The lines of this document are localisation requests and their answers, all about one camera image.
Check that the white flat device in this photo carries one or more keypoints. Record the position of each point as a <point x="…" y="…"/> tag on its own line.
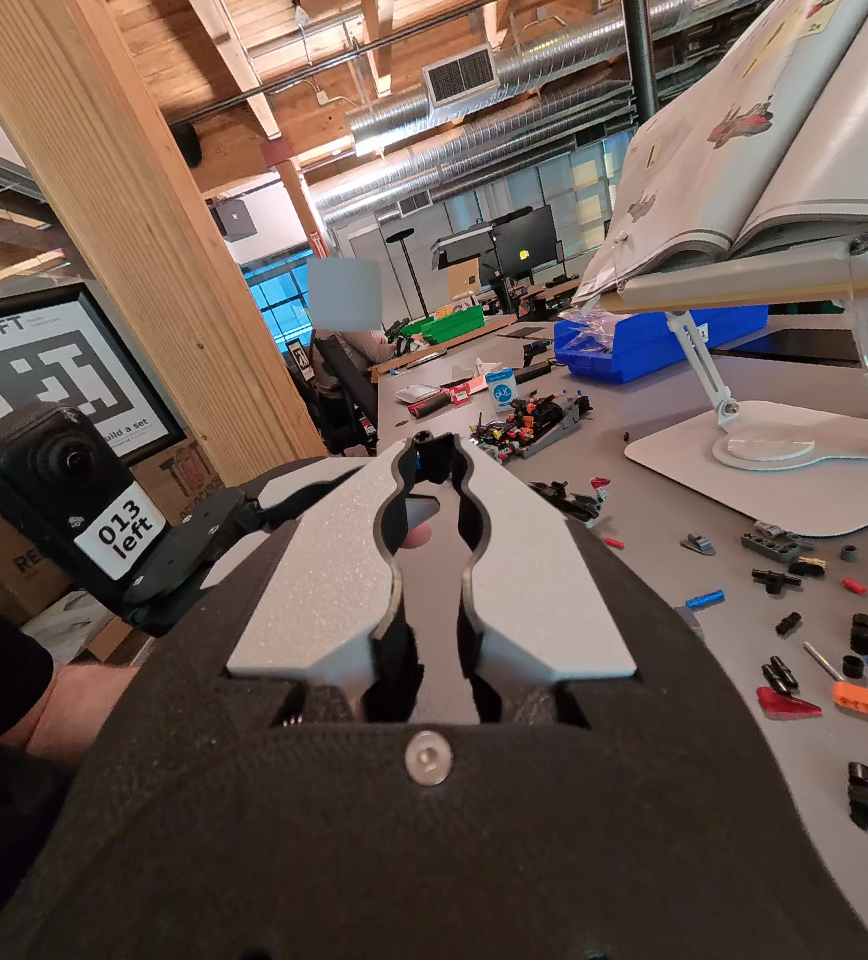
<point x="419" y="393"/>

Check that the orange lego piece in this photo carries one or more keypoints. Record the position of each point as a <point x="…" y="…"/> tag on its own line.
<point x="857" y="697"/>

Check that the printed cardboard box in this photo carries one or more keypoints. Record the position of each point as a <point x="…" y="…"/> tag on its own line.
<point x="193" y="480"/>

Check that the black cylinder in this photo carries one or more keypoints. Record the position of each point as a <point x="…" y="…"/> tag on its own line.
<point x="535" y="373"/>

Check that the grey lego beam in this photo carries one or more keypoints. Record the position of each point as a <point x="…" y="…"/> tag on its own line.
<point x="775" y="546"/>

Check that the partly built lego car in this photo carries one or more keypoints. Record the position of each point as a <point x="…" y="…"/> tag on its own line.
<point x="539" y="427"/>

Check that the small black lego bush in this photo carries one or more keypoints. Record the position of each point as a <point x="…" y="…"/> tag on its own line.
<point x="853" y="666"/>

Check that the grey lego block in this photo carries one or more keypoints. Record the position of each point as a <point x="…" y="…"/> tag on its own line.
<point x="690" y="621"/>

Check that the black computer monitor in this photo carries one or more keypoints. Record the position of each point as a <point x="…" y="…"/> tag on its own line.
<point x="525" y="244"/>

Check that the dark red wedge piece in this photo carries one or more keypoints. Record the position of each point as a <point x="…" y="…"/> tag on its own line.
<point x="786" y="705"/>

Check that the white ceiling vent grille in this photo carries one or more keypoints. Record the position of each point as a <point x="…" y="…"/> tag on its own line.
<point x="460" y="73"/>

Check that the ribbed silver air ducts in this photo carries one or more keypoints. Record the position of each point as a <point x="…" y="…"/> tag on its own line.
<point x="479" y="142"/>

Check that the black lego assembly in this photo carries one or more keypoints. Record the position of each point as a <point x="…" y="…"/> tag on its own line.
<point x="565" y="501"/>

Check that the tan black lego pin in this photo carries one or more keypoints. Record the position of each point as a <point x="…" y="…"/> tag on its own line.
<point x="807" y="566"/>

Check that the grey lego axle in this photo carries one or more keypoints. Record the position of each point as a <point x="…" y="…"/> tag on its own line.
<point x="822" y="661"/>

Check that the lego instruction booklet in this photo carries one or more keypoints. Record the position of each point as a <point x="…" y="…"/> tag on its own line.
<point x="779" y="135"/>

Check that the green plastic bins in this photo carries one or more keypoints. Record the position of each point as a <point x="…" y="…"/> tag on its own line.
<point x="449" y="322"/>

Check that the person's left hand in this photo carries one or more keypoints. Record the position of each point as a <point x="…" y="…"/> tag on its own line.
<point x="419" y="537"/>

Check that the monitor stand with cardboard box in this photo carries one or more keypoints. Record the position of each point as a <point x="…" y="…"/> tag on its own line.
<point x="464" y="262"/>

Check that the black floor lamp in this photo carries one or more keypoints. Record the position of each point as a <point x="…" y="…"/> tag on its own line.
<point x="407" y="270"/>

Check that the black lego cross connector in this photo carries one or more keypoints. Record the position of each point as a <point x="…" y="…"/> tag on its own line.
<point x="771" y="580"/>

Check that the clear plastic bags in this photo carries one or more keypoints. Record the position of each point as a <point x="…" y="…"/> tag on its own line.
<point x="587" y="330"/>

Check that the black dome ceiling camera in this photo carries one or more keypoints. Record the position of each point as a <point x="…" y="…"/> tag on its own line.
<point x="189" y="145"/>

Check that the wooden support post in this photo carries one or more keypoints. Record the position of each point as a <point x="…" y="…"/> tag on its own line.
<point x="126" y="225"/>

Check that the blue plastic bin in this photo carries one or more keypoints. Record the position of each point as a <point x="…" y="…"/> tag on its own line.
<point x="666" y="345"/>

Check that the pale grey lego connector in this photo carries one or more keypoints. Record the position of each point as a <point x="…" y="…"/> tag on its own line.
<point x="774" y="528"/>

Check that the blue white gum container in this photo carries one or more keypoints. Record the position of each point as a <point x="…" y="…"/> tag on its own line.
<point x="503" y="391"/>

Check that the small black tool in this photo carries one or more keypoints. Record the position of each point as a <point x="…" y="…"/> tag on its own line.
<point x="537" y="347"/>

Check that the black ceiling pipe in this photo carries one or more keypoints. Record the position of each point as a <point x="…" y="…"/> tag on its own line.
<point x="640" y="60"/>

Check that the black double lego pin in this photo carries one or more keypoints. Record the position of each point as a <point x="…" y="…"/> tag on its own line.
<point x="779" y="673"/>

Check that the black lego connector piece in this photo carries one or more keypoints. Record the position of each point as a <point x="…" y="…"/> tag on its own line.
<point x="432" y="454"/>

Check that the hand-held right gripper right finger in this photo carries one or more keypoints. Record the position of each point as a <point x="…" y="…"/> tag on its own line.
<point x="554" y="592"/>

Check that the black wall speaker box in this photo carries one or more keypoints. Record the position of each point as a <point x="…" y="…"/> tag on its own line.
<point x="232" y="219"/>

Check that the black desk mat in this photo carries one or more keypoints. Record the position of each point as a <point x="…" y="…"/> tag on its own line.
<point x="816" y="345"/>

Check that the black office chair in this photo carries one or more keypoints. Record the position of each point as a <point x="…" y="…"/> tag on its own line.
<point x="344" y="397"/>

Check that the person's left forearm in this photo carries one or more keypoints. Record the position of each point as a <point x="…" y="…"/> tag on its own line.
<point x="73" y="712"/>

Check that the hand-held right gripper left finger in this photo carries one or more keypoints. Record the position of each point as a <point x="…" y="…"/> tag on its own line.
<point x="314" y="592"/>

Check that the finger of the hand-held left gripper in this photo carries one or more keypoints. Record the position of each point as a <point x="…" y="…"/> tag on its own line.
<point x="306" y="484"/>
<point x="242" y="559"/>

